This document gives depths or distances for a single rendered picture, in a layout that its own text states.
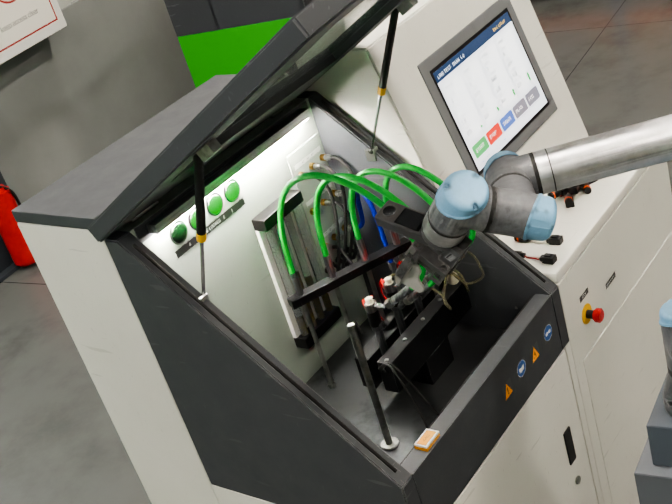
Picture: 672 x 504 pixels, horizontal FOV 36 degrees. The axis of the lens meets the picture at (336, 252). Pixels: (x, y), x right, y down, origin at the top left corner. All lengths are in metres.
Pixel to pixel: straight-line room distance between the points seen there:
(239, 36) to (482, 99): 3.46
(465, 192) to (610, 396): 1.28
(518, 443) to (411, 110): 0.80
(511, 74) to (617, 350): 0.77
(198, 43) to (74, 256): 4.00
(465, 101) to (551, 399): 0.76
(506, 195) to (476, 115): 1.00
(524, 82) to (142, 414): 1.31
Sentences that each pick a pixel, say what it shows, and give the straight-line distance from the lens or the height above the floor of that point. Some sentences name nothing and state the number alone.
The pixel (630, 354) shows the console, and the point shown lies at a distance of 2.90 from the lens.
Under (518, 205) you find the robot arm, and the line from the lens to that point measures 1.67.
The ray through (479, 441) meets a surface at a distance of 2.24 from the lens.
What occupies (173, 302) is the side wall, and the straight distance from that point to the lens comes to 2.10.
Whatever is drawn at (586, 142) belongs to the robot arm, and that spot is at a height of 1.50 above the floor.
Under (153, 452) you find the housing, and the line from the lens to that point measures 2.56.
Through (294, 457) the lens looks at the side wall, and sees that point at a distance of 2.17.
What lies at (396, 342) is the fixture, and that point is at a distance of 2.35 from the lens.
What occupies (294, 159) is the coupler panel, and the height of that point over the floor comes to 1.34.
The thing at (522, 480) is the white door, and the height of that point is 0.63.
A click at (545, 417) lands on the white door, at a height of 0.70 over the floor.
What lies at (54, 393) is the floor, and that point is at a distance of 4.73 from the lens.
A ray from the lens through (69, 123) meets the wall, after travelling 6.97.
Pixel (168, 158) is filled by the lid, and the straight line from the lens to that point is 1.83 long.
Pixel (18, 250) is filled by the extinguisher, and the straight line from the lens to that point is 5.95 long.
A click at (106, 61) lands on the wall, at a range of 7.25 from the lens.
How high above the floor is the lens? 2.26
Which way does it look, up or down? 27 degrees down
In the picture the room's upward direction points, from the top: 18 degrees counter-clockwise
